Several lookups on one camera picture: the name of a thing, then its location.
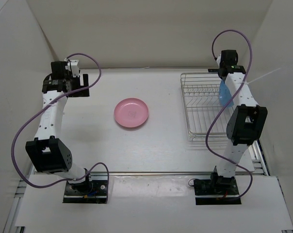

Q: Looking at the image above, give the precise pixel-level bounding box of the pink plastic plate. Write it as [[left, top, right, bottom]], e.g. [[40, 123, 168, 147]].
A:
[[114, 98, 149, 128]]

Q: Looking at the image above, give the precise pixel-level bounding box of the blue plastic plate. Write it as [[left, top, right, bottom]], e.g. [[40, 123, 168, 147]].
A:
[[219, 80, 231, 106]]

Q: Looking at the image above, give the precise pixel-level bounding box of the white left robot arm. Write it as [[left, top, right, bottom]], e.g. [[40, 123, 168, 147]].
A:
[[25, 60, 93, 194]]

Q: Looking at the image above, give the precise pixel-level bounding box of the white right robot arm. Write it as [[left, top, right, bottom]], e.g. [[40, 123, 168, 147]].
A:
[[209, 50, 268, 194]]

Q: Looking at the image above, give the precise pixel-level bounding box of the white zip tie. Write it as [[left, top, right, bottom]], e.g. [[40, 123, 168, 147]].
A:
[[243, 67, 281, 85]]

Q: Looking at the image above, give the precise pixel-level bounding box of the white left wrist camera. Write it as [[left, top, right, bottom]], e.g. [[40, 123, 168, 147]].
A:
[[64, 59, 80, 78]]

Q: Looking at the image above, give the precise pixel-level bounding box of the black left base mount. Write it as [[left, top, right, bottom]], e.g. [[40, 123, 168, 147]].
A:
[[63, 180, 108, 204]]

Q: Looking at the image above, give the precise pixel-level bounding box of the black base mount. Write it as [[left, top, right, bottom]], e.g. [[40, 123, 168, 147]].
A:
[[63, 180, 108, 204], [188, 179, 242, 206]]

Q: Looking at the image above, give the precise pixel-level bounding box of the metal wire dish rack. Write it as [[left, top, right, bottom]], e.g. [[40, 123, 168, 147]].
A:
[[180, 72, 222, 141]]

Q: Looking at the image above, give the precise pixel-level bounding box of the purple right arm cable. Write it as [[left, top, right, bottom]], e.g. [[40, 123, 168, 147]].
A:
[[206, 30, 254, 200]]

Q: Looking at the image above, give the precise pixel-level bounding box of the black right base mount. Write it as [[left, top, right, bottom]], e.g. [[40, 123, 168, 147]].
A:
[[188, 179, 242, 206]]

